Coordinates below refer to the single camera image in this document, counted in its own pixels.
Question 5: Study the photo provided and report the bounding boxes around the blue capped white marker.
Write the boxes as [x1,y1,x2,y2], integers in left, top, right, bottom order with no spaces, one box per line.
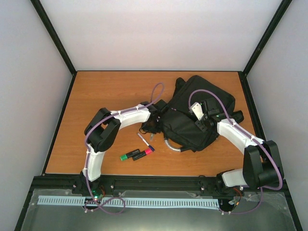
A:
[137,133,155,152]

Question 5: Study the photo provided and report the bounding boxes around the black student bag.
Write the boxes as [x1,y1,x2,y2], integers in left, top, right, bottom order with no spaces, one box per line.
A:
[160,76,244,152]

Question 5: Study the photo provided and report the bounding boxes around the pink black highlighter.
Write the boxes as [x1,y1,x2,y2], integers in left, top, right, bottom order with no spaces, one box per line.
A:
[132,148,153,161]

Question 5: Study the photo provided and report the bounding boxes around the green black highlighter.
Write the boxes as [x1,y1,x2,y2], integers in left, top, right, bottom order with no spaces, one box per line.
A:
[120,149,140,161]

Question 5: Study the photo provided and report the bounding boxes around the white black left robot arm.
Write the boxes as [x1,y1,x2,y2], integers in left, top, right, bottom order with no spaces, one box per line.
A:
[82,102,159,194]

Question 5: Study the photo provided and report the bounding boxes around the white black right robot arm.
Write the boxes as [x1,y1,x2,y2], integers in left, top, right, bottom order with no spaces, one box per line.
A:
[189,97,283,190]

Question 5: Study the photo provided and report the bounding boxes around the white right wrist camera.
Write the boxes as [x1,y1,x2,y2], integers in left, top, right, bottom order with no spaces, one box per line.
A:
[189,102,204,120]

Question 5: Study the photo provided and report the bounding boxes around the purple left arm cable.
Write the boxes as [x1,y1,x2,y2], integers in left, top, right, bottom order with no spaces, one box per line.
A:
[83,82,166,215]

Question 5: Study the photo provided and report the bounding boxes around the black aluminium frame rail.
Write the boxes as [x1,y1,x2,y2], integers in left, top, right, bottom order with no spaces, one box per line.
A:
[31,175,288,196]

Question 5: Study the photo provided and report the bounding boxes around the light blue cable duct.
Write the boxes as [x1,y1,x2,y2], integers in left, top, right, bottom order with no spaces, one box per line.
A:
[37,195,219,209]

